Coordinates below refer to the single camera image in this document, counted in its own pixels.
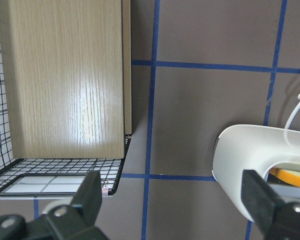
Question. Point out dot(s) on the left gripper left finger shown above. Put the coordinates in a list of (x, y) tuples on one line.
[(88, 198)]

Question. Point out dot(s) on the yellow toast slice in toaster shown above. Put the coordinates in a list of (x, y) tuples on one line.
[(291, 177)]

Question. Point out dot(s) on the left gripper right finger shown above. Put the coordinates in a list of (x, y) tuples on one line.
[(259, 199)]

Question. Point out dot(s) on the white two-slot toaster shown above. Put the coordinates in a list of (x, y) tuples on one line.
[(252, 147)]

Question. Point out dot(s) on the wooden wire-frame shelf rack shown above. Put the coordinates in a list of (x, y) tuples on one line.
[(65, 95)]

